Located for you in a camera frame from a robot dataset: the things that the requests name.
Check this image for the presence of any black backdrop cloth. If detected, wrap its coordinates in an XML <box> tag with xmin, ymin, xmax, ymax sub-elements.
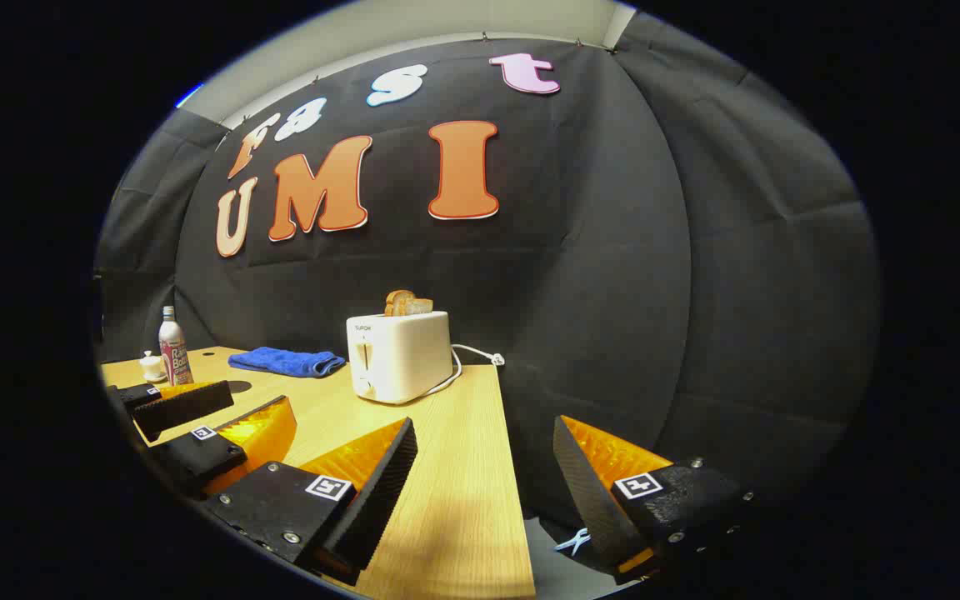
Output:
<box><xmin>95</xmin><ymin>37</ymin><xmax>881</xmax><ymax>534</ymax></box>

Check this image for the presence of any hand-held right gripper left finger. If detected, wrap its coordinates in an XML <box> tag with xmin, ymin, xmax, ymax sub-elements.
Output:
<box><xmin>201</xmin><ymin>417</ymin><xmax>418</xmax><ymax>587</ymax></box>

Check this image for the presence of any white toaster cable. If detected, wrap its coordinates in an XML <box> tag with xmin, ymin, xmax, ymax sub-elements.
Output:
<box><xmin>422</xmin><ymin>343</ymin><xmax>498</xmax><ymax>397</ymax></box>

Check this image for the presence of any silver water bottle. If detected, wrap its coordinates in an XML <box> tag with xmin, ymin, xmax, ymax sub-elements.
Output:
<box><xmin>158</xmin><ymin>306</ymin><xmax>194</xmax><ymax>386</ymax></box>

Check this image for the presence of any blue towel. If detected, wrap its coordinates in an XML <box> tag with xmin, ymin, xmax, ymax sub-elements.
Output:
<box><xmin>227</xmin><ymin>347</ymin><xmax>347</xmax><ymax>378</ymax></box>

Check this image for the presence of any white toaster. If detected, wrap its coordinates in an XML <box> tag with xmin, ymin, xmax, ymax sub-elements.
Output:
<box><xmin>346</xmin><ymin>311</ymin><xmax>453</xmax><ymax>406</ymax></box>

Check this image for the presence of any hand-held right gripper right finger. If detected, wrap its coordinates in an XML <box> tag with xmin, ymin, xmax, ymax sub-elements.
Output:
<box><xmin>552</xmin><ymin>415</ymin><xmax>758</xmax><ymax>586</ymax></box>

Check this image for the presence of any small pale blue clip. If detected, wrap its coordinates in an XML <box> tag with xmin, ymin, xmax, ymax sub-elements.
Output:
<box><xmin>553</xmin><ymin>527</ymin><xmax>591</xmax><ymax>558</ymax></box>

